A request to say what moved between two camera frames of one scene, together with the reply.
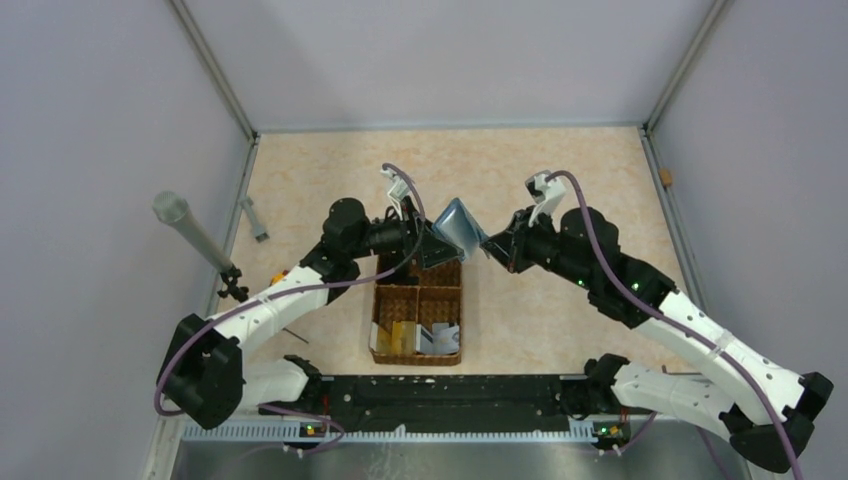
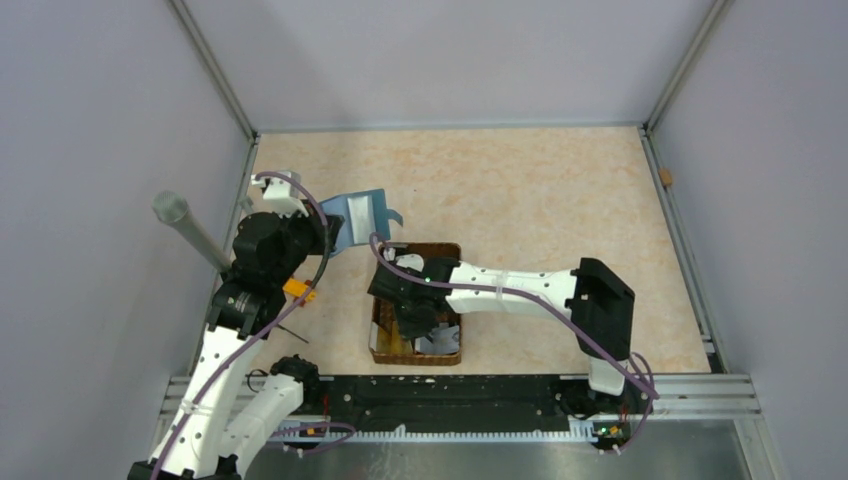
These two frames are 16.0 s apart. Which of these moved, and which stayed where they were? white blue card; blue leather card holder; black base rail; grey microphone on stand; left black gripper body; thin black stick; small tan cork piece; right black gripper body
Moved: blue leather card holder; right black gripper body; left black gripper body
Stayed: grey microphone on stand; black base rail; small tan cork piece; white blue card; thin black stick
